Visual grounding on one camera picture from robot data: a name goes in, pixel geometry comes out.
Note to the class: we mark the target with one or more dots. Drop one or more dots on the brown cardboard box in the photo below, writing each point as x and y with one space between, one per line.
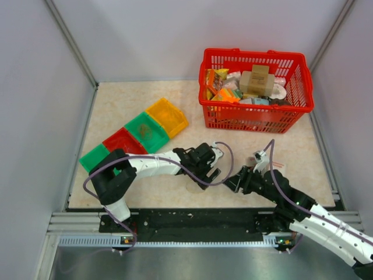
258 81

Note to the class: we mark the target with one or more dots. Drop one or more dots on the white tape roll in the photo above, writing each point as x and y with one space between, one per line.
278 92

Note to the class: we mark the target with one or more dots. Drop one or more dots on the red plastic bin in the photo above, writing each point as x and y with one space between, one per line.
123 139

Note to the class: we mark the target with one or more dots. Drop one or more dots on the yellow plastic bin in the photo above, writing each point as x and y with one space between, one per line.
170 117

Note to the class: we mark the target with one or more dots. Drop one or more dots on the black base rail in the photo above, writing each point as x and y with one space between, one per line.
202 224

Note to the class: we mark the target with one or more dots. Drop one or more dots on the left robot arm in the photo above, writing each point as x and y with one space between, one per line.
113 176

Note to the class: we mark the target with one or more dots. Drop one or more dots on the grey pink small packet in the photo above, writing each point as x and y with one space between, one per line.
251 161

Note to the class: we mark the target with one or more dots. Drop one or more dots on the red plastic shopping basket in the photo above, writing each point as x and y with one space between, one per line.
292 66

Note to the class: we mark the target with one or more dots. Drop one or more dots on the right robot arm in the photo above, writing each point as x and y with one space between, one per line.
300 213

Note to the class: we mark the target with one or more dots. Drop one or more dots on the white red label card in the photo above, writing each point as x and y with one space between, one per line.
281 167

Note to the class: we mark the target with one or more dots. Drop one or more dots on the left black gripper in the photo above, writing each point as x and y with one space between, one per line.
204 177

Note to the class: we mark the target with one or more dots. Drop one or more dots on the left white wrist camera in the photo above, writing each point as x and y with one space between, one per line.
218 153

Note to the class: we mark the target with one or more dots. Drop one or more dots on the orange snack box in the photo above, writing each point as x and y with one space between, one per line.
226 95

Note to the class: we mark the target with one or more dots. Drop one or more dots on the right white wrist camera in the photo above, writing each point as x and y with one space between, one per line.
262 161

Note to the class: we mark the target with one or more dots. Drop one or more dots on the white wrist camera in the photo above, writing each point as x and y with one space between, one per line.
262 161
218 153

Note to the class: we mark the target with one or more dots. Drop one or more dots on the grey slotted cable duct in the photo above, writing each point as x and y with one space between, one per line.
117 241

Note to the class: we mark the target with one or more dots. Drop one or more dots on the green plastic bin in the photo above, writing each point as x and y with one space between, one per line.
148 132
90 160

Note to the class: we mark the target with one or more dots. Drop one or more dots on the lower green plastic bin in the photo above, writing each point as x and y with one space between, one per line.
90 160

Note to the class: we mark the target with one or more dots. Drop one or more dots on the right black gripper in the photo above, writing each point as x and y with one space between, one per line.
242 179

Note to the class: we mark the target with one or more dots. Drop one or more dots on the upper green plastic bin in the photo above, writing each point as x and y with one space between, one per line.
148 132

